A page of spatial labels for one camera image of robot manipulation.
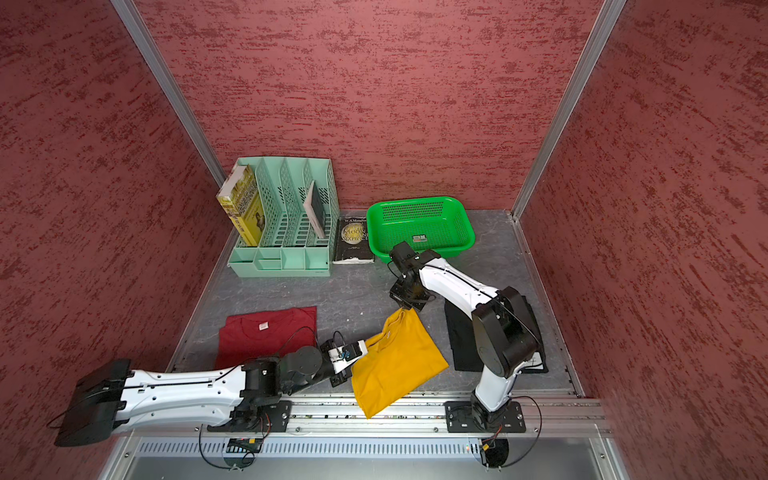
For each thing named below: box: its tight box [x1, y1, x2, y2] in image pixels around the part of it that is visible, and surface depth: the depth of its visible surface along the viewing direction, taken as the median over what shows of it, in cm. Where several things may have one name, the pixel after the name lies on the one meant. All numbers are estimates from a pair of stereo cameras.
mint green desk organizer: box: [228, 156, 340, 277], surface depth 105 cm
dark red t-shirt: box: [215, 306, 318, 369], surface depth 89 cm
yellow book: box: [216, 164, 265, 247], surface depth 99 cm
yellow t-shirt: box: [351, 308, 449, 419], surface depth 83 cm
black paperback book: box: [332, 217, 375, 264], surface depth 111 cm
